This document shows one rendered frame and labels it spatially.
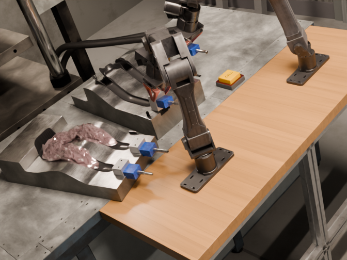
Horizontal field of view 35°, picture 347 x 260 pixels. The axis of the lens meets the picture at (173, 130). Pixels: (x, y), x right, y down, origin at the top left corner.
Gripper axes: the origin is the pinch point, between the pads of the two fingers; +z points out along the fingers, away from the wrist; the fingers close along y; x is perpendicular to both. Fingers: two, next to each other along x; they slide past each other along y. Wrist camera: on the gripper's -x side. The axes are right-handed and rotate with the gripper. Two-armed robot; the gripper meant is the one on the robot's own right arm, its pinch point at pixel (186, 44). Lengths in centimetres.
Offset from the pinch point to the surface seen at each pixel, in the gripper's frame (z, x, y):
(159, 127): 2.9, 17.8, 34.1
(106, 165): 3, 16, 58
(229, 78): 1.4, 21.8, -0.2
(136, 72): 9.9, -8.7, 17.5
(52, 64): 34, -50, 26
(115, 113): 11.7, -1.2, 36.1
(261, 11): 101, -39, -142
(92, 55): 187, -144, -83
